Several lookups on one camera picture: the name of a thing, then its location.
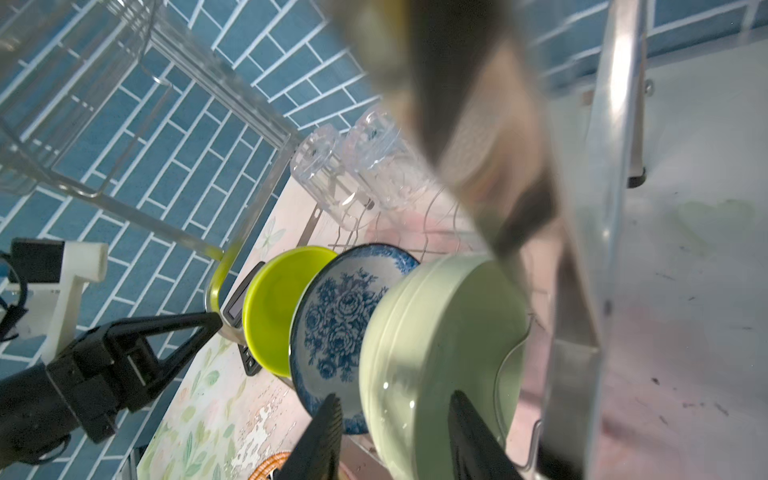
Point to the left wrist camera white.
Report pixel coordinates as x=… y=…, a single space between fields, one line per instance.
x=48 y=279

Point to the pale green small bowl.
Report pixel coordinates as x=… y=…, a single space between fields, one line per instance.
x=457 y=323

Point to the clear pink glass cup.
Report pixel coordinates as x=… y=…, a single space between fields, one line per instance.
x=318 y=167

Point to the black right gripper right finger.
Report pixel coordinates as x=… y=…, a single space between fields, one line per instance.
x=474 y=451

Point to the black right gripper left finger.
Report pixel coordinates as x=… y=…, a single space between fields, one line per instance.
x=317 y=453

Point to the clear glass cup middle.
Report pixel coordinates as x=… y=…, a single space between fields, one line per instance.
x=382 y=159

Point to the lime green small bowl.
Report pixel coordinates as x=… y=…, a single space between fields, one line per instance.
x=271 y=300

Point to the blue floral white bowl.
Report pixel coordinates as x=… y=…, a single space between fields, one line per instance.
x=329 y=325

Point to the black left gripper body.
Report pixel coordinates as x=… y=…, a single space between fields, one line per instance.
x=113 y=367

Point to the black desk calculator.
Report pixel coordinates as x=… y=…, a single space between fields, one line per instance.
x=233 y=313

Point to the steel two-tier dish rack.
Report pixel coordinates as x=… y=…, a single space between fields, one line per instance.
x=456 y=78

